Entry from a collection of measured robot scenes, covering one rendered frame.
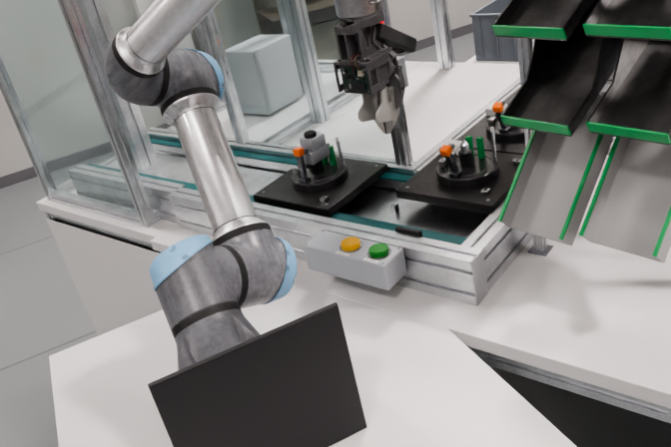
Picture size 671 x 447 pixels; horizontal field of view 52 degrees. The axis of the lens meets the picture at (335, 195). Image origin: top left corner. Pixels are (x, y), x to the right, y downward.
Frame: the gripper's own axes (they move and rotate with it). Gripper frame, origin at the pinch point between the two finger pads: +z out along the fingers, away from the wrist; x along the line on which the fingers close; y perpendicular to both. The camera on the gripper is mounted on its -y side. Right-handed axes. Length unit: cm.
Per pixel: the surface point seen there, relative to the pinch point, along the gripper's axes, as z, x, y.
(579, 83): -0.5, 25.4, -21.8
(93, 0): -20, -110, -20
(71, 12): -22, -87, 1
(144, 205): 31, -87, 0
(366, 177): 26.2, -27.7, -24.2
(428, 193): 26.2, -8.9, -21.5
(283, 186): 26, -46, -14
